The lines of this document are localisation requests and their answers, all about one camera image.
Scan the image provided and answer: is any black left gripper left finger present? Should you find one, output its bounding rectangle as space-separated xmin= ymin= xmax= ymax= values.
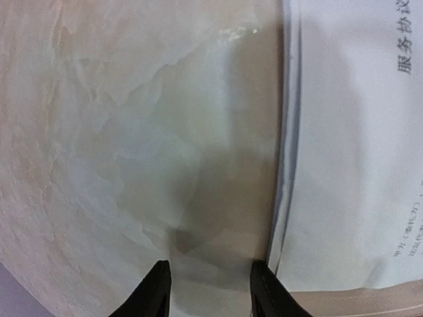
xmin=110 ymin=260 xmax=172 ymax=317

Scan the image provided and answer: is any brown paper folder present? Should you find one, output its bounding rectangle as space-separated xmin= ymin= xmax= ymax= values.
xmin=291 ymin=280 xmax=422 ymax=316

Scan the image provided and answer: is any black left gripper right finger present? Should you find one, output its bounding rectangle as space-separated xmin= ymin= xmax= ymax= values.
xmin=250 ymin=260 xmax=311 ymax=317

